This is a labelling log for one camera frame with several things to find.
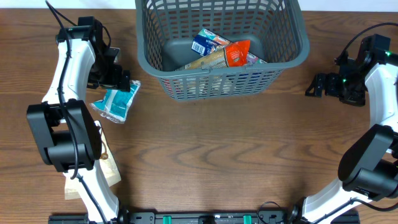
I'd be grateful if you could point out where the blue white snack packet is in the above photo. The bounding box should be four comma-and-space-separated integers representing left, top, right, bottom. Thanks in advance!
90, 80, 141, 124

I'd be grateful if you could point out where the orange cracker package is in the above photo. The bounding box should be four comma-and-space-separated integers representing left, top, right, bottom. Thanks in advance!
177, 40, 251, 71

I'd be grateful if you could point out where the blue tissue multipack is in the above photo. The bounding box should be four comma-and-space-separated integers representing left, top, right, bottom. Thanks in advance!
191, 29, 266, 65

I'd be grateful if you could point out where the white brown snack bag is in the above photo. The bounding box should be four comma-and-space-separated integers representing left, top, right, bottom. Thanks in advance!
64, 121, 121, 200

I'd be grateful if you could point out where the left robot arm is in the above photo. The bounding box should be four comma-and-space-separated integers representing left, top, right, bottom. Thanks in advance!
27, 16, 130, 223

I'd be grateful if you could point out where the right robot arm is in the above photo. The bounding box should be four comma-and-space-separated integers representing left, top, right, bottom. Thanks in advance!
288, 34, 397, 223

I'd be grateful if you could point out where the grey plastic basket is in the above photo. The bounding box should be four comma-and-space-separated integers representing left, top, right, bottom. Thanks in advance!
136, 0, 310, 101

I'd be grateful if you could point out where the right black cable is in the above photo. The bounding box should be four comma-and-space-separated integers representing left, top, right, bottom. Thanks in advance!
340, 21, 398, 60

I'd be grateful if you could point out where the black cable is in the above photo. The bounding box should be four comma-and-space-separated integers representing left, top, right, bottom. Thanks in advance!
340, 21, 398, 60
45, 0, 109, 224

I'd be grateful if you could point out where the left black cable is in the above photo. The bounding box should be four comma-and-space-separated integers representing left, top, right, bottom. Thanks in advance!
45, 0, 109, 224

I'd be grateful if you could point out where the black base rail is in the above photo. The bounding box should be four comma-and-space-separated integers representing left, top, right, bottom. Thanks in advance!
48, 209, 360, 224

